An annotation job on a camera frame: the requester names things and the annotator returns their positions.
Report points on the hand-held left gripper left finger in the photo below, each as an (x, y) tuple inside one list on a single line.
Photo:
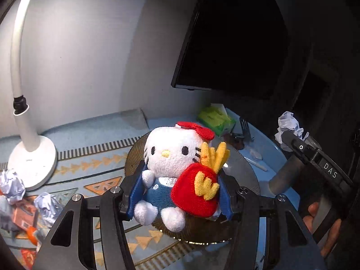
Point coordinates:
[(134, 199)]

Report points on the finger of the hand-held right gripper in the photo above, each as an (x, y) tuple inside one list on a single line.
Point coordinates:
[(295, 144)]

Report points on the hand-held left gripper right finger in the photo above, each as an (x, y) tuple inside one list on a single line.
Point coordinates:
[(227, 202)]

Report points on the white paper ball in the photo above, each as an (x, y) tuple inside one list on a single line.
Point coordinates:
[(11, 185), (46, 206), (289, 125)]

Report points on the amber ribbed glass bowl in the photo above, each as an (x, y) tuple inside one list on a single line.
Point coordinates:
[(242, 171)]

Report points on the white cat plush toy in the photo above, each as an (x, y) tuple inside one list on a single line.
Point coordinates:
[(171, 157)]

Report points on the orange carrot plush toy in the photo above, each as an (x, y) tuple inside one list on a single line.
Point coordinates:
[(24, 215)]

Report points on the person's right hand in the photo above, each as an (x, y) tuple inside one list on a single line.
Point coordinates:
[(310, 216)]

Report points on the white pen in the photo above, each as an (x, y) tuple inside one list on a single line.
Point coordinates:
[(260, 165)]

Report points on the clear correction tape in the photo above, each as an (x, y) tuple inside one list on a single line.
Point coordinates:
[(254, 154)]

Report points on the black phone stand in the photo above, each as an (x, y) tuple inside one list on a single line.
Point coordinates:
[(244, 132)]

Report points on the green tissue pack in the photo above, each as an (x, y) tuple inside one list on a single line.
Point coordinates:
[(216, 119)]

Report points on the white desk lamp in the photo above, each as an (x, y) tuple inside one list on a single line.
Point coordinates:
[(28, 157)]

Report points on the black monitor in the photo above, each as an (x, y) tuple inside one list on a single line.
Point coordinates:
[(239, 33)]

